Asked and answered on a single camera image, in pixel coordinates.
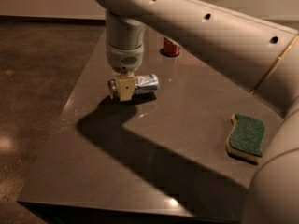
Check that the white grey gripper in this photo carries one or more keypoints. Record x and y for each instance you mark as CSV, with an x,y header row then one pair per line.
x,y
123,60

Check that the silver blue redbull can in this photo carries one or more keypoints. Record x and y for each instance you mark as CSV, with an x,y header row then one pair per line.
x,y
144,84

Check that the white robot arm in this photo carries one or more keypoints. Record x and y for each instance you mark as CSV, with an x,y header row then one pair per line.
x,y
203,105

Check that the red coca-cola can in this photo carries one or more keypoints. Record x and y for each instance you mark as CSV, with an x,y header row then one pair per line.
x,y
171,49

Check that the green yellow sponge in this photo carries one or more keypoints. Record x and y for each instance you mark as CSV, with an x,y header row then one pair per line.
x,y
245,139

